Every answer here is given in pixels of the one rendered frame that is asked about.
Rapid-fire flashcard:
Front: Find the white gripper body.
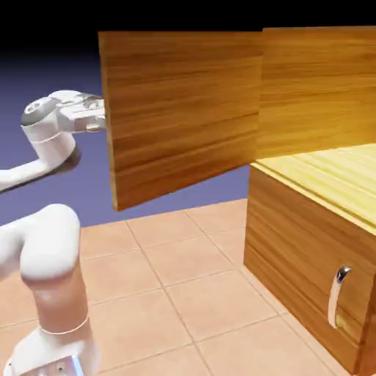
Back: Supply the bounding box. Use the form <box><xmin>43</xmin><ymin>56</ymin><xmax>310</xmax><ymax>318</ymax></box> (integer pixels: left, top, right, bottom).
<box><xmin>63</xmin><ymin>106</ymin><xmax>107</xmax><ymax>134</ymax></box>

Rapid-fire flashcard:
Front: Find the wooden cabinet door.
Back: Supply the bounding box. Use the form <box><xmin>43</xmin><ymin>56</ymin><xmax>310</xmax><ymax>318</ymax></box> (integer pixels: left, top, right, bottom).
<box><xmin>97</xmin><ymin>30</ymin><xmax>264</xmax><ymax>212</ymax></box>

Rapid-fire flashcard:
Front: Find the wooden cabinet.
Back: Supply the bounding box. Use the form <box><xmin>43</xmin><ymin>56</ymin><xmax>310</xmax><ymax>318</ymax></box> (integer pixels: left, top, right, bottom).
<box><xmin>243</xmin><ymin>25</ymin><xmax>376</xmax><ymax>376</ymax></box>

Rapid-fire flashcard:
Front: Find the wooden door with handle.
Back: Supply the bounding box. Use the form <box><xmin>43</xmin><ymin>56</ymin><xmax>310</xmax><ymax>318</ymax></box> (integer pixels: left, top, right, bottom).
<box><xmin>243</xmin><ymin>163</ymin><xmax>376</xmax><ymax>376</ymax></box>

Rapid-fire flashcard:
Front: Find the curved silver handle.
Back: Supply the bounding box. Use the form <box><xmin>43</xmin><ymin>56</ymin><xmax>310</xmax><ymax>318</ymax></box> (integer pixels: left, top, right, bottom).
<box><xmin>327</xmin><ymin>264</ymin><xmax>353</xmax><ymax>330</ymax></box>

